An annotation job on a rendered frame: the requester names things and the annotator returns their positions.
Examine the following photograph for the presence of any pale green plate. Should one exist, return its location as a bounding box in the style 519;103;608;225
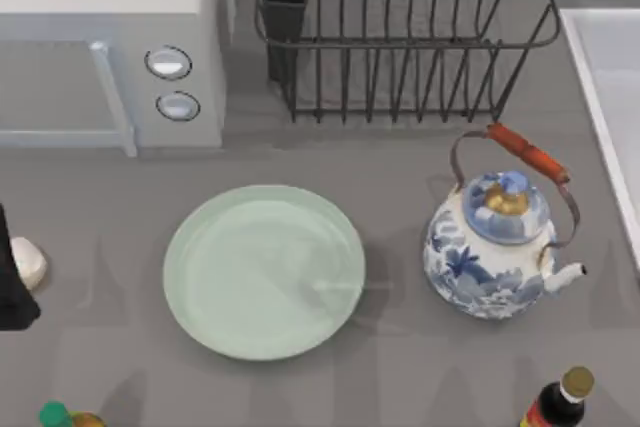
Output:
162;184;367;362

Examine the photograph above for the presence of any green capped bottle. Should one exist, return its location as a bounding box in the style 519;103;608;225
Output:
38;400;107;427

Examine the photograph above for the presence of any dark bottle with gold cap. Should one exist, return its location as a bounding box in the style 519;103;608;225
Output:
517;365;596;427

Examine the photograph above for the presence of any large microwave knob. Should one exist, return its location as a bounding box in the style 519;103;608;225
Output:
143;44;194;82

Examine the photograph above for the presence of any black cutlery holder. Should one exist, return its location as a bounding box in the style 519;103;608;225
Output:
253;0;311;83

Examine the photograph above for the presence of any blue and white teapot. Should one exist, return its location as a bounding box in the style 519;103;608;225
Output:
423;122;589;322

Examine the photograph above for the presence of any dark wire dish rack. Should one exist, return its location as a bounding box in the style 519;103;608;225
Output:
253;0;562;124

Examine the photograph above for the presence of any white sink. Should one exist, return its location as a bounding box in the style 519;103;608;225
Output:
558;7;640;273

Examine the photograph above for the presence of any small microwave knob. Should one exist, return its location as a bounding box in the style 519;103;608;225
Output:
155;90;202;124

